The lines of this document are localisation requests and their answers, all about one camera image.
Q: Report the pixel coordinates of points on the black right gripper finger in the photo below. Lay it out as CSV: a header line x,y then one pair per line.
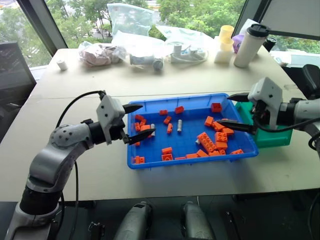
x,y
237,125
240,97

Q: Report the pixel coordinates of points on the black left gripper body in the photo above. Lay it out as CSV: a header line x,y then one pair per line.
x,y
116,131

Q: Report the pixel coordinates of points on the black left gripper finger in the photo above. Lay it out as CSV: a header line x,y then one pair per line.
x,y
141,136
131,108

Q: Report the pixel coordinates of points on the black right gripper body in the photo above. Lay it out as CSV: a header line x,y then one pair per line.
x,y
260,108

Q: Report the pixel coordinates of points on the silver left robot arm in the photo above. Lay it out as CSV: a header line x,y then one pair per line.
x,y
57,155

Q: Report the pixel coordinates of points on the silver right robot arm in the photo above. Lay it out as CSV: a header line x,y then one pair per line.
x,y
305,110

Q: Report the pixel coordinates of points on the green plastic bin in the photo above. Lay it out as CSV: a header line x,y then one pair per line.
x,y
272,138

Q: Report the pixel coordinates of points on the tall red-orange building block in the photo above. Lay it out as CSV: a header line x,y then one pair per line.
x,y
216,107

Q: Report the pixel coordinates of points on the orange 2x4 plastic building brick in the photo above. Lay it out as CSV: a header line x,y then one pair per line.
x,y
206,141

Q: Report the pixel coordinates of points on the grey toy brick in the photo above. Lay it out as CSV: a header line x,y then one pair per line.
x,y
179,125

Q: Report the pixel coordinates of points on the blue plastic tray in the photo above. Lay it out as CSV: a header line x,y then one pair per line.
x,y
185,140

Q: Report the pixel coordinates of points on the plastic bag with white parts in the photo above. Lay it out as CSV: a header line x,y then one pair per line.
x,y
145,60

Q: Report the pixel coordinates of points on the white tumbler with black lid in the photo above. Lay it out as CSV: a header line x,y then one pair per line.
x,y
248,47

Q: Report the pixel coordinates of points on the pale yellow plastic cup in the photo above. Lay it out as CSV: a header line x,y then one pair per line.
x,y
226,45

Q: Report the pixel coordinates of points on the purple plastic object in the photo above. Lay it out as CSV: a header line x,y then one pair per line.
x,y
237,43

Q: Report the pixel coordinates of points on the black office chair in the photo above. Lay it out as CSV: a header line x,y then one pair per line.
x,y
311,80

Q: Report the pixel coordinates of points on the black round container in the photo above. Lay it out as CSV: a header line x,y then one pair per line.
x,y
269,43

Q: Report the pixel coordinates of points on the plastic bag with pink cloth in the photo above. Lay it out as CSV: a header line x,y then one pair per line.
x,y
100,53

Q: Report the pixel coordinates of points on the white power strip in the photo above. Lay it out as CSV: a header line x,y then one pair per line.
x,y
186,54

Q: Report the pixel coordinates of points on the small white cylinder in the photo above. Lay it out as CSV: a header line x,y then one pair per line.
x,y
61,64

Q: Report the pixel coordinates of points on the grey robot leg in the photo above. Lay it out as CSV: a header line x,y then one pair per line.
x,y
196,221
136,222

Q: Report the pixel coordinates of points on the large clear plastic bag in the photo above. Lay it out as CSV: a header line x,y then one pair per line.
x,y
132,21

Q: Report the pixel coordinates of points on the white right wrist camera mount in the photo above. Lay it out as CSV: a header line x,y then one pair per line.
x,y
265,90

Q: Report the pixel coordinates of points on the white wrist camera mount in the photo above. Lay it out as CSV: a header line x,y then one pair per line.
x,y
265,90
107,112

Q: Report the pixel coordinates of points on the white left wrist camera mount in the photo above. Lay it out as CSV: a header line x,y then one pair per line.
x,y
107,112

